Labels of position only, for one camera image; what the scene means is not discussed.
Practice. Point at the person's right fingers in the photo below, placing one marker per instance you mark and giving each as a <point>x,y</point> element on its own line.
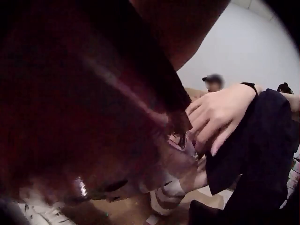
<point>198,114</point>

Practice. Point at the person's left fingers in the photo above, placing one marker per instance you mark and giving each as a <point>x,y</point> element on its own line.
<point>180,164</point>

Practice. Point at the person's right index finger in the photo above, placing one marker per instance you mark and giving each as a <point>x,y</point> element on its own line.
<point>207,138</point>

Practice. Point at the person's right thumb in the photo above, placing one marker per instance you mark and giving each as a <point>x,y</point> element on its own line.
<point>223,140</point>

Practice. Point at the person's right hand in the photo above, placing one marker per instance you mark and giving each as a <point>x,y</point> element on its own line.
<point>222,110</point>

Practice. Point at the heap of brown cardboard sheets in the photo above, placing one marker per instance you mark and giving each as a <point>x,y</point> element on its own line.
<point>194,93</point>

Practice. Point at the person's legs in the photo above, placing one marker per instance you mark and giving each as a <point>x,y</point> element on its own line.
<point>257,140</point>

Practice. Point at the black wrist band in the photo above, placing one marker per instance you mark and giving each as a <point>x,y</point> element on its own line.
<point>249,85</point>

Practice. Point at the brown cardboard sheet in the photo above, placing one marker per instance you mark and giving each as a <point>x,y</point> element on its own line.
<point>131,211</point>

